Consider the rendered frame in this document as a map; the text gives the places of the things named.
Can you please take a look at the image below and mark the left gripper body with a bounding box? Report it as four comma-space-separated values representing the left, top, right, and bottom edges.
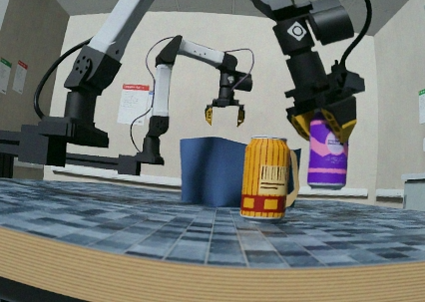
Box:
205, 88, 245, 119

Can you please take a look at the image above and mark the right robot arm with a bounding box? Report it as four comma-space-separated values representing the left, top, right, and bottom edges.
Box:
41, 0, 365, 137

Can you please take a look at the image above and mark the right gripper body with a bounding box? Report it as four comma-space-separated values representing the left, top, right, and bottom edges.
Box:
284, 50, 357, 134

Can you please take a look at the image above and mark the yellow striped drink can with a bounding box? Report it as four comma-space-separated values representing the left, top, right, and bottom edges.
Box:
240, 136, 290, 224

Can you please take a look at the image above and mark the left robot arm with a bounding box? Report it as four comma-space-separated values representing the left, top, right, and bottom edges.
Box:
136, 35, 253, 159

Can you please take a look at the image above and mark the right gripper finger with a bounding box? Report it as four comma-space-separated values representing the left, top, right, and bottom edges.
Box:
322, 108, 357, 143
292, 109, 315, 141

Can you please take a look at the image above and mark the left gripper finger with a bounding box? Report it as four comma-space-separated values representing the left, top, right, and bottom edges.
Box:
205, 109, 213, 125
236, 110, 244, 128

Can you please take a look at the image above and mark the purple drink can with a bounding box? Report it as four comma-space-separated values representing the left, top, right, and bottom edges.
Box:
307, 108, 349, 190

